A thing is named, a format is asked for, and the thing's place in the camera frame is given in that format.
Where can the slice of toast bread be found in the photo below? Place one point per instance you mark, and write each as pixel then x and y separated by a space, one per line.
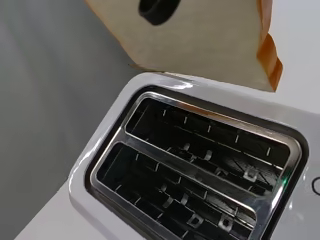
pixel 206 40

